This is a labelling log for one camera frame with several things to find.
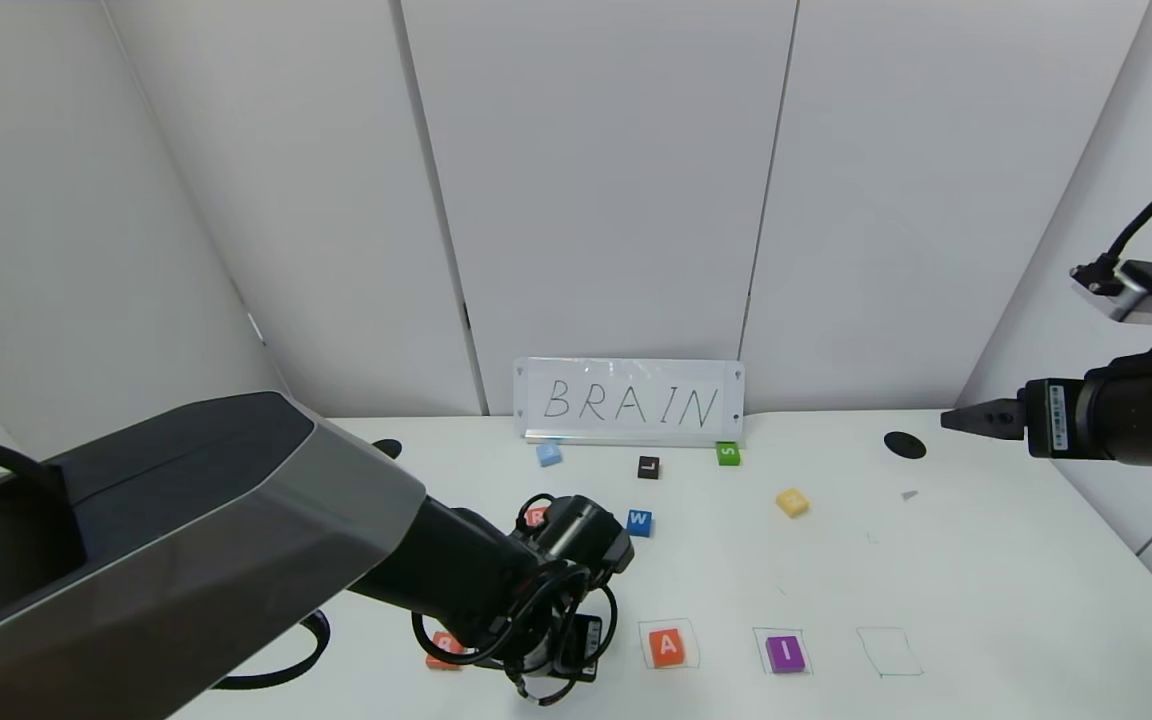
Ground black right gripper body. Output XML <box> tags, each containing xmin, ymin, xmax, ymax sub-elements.
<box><xmin>1024</xmin><ymin>370</ymin><xmax>1152</xmax><ymax>467</ymax></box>

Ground white BRAIN sign board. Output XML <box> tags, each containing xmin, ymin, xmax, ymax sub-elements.
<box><xmin>514</xmin><ymin>358</ymin><xmax>745</xmax><ymax>447</ymax></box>

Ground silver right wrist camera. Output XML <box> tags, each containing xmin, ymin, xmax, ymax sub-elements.
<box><xmin>1071</xmin><ymin>258</ymin><xmax>1152</xmax><ymax>326</ymax></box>

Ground thin black left wrist cable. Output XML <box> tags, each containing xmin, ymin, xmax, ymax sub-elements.
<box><xmin>411</xmin><ymin>490</ymin><xmax>620</xmax><ymax>706</ymax></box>

